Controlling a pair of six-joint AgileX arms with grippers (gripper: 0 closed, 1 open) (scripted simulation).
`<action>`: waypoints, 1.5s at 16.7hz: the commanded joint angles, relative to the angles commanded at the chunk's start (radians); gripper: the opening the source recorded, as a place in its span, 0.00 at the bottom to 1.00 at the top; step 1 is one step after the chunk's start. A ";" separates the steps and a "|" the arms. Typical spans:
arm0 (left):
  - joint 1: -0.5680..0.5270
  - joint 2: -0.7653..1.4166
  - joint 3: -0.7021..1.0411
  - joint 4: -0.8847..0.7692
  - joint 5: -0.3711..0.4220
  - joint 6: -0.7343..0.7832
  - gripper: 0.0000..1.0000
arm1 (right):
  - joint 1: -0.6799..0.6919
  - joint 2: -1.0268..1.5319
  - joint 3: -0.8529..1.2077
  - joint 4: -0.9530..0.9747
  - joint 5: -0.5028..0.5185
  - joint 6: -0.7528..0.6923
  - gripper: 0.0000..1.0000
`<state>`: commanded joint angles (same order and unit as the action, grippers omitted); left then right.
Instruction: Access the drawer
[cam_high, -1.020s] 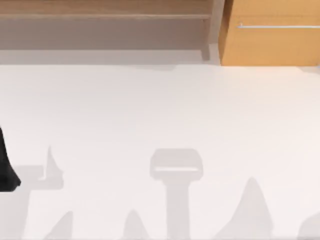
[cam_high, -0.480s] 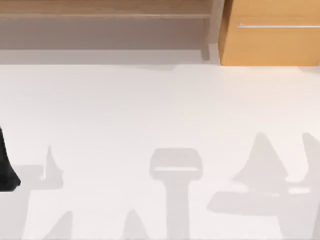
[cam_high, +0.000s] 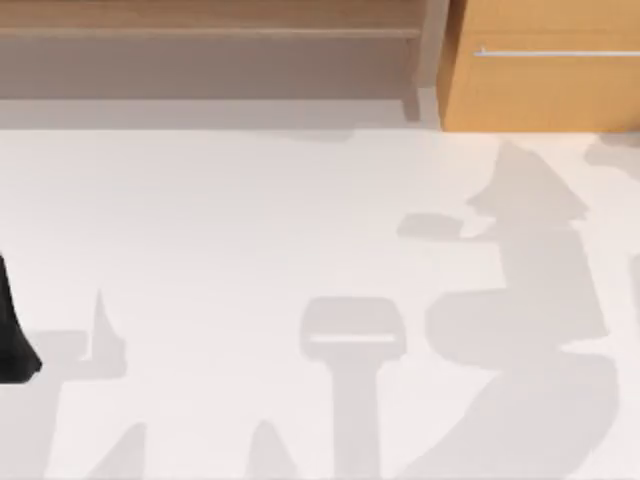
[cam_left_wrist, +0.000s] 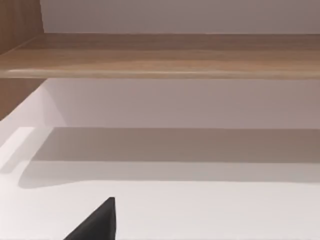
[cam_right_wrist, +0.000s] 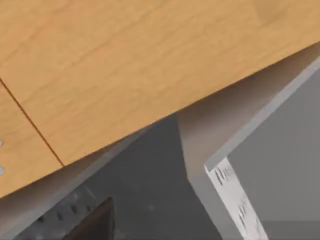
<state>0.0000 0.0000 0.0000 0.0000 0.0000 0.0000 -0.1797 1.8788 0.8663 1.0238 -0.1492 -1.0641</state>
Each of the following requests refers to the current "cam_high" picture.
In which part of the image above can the brown wooden open shelf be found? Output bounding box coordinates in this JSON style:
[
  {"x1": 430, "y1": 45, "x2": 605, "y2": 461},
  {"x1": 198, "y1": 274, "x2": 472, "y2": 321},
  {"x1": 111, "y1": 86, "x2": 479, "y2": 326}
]
[{"x1": 0, "y1": 0, "x2": 451, "y2": 123}]

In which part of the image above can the light wooden cupboard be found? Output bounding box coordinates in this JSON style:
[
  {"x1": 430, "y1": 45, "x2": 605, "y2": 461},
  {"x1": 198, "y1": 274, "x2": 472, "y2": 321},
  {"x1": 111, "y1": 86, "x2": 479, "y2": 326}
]
[{"x1": 435, "y1": 0, "x2": 640, "y2": 134}]

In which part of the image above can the long metal handle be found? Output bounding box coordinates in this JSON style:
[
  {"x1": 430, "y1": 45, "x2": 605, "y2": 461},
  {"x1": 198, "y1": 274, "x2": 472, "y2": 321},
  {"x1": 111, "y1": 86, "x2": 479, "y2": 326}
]
[{"x1": 474, "y1": 46, "x2": 640, "y2": 59}]

